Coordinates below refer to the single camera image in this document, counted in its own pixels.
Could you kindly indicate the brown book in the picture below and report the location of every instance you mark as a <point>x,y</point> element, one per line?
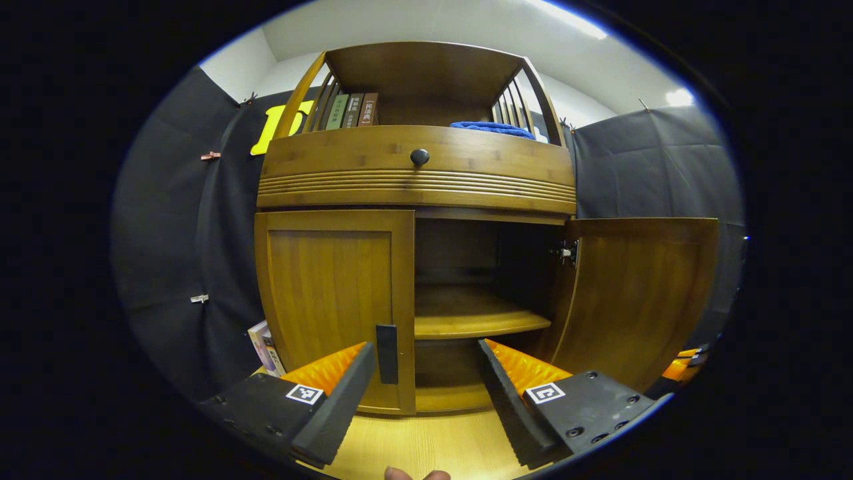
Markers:
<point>369,110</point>

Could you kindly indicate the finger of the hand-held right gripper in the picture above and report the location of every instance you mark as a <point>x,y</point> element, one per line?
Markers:
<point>678,366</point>

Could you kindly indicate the light purple book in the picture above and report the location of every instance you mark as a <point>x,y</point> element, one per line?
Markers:
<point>258,343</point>

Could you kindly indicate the wooden double-door shoe cabinet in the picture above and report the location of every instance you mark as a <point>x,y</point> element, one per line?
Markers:
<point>466,193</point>

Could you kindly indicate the black clip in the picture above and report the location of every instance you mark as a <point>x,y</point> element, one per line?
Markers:
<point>249,100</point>

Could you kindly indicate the metal door hinge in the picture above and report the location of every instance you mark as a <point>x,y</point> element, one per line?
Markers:
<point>566,253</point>

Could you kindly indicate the wooden cabinet door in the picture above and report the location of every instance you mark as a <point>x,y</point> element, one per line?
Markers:
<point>640,300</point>
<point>326,293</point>

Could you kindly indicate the small ceiling light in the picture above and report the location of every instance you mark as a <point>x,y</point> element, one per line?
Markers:
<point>680,97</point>

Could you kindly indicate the black backdrop cloth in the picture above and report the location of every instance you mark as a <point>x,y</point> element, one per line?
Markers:
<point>660,166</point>
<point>173,233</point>

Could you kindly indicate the wooden cabinet drawer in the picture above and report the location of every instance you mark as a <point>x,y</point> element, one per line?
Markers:
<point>346,160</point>

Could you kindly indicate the dark grey book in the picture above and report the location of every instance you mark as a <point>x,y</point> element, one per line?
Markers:
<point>353,110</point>

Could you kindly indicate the white pink book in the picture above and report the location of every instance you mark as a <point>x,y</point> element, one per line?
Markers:
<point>274,360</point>

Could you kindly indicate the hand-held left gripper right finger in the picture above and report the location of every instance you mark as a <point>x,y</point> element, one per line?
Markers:
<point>506,406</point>

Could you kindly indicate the copper clip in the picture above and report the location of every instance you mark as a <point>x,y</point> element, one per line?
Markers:
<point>210,156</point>

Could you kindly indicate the wooden inner cabinet shelf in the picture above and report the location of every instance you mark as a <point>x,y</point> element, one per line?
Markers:
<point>466,316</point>

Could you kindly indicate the black round drawer knob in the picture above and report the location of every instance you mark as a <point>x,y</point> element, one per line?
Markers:
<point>420,157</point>

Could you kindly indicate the blue towel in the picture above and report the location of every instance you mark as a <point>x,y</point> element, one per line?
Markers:
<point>493,128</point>

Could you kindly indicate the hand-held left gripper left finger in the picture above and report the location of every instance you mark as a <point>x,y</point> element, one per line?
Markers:
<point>340,406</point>

